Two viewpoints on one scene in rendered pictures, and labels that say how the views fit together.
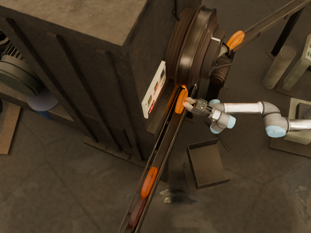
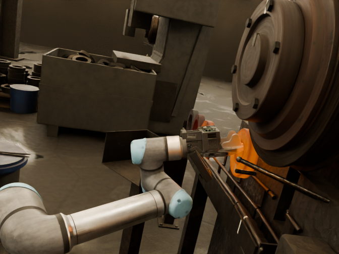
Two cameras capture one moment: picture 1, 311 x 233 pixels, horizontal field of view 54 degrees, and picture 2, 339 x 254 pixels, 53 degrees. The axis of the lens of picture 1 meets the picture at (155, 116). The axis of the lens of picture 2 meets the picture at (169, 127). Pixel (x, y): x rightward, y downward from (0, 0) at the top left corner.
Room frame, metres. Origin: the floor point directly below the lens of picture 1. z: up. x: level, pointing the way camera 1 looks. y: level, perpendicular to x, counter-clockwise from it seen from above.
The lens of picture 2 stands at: (1.47, -0.99, 1.14)
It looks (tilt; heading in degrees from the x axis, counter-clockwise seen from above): 15 degrees down; 143
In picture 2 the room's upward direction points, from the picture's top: 11 degrees clockwise
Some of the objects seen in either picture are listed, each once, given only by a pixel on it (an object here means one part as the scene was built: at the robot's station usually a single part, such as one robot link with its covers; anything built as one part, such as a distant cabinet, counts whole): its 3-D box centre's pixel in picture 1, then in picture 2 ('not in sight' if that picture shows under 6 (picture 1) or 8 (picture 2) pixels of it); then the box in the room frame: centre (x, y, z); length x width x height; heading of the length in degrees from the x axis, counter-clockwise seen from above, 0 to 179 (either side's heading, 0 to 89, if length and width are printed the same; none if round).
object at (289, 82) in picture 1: (299, 68); not in sight; (1.21, -1.24, 0.31); 0.24 x 0.16 x 0.62; 151
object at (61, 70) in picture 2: not in sight; (98, 93); (-1.76, 0.46, 0.39); 1.03 x 0.83 x 0.79; 65
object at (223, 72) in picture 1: (216, 82); not in sight; (1.20, -0.55, 0.27); 0.22 x 0.13 x 0.53; 151
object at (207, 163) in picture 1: (202, 173); (131, 222); (0.42, -0.29, 0.36); 0.26 x 0.20 x 0.72; 6
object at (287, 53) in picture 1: (277, 69); not in sight; (1.25, -1.08, 0.26); 0.12 x 0.12 x 0.52
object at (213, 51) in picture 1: (213, 54); (260, 61); (0.93, -0.36, 1.11); 0.28 x 0.06 x 0.28; 151
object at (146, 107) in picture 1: (154, 90); not in sight; (0.73, -0.01, 1.15); 0.26 x 0.02 x 0.18; 151
